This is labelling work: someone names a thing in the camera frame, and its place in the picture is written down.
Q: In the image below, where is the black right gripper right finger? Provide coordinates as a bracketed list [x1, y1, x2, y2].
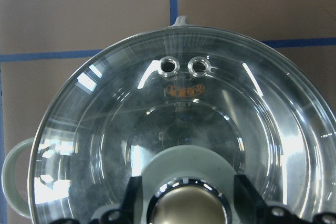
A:
[234, 175, 335, 224]

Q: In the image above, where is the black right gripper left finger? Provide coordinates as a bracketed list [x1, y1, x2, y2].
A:
[52, 176, 144, 223]

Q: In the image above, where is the glass pot lid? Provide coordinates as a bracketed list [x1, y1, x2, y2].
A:
[27, 26, 336, 224]

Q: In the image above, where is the pale green cooking pot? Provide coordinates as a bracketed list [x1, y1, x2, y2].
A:
[1, 15, 336, 218]

